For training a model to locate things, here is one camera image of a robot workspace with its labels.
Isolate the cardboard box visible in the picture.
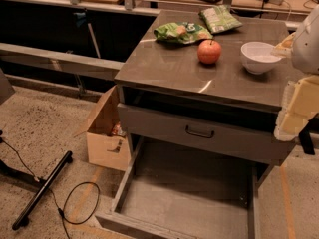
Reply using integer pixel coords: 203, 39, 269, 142
74, 87, 131, 171

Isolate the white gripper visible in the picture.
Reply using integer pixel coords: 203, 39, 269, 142
271, 5, 319, 141

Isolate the white ceramic bowl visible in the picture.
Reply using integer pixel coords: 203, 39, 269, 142
240, 42, 281, 75

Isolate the black stand leg bar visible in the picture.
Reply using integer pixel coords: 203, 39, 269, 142
12, 151, 73, 231

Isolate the grey metal rail beam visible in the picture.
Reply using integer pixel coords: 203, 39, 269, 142
0, 43, 123, 81

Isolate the green snack bag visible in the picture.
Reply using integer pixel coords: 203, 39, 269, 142
199, 5, 242, 34
154, 22, 212, 45

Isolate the red snack packet in box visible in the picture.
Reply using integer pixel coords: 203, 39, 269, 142
111, 122, 127, 137

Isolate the grey open lower drawer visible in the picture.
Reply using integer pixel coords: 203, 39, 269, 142
96, 137, 260, 239

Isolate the grey drawer cabinet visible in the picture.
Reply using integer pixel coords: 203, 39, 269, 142
114, 9, 319, 181

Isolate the grey upper drawer with handle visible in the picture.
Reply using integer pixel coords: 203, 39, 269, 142
118, 104, 295, 165

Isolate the green snack bag front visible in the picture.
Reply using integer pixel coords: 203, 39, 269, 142
154, 22, 212, 45

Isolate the green snack bag rear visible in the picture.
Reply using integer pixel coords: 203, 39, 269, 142
199, 5, 242, 34

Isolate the red apple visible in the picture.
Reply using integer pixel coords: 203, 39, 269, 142
197, 40, 221, 65

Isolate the black floor cable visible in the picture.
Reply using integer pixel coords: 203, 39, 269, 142
0, 136, 101, 239

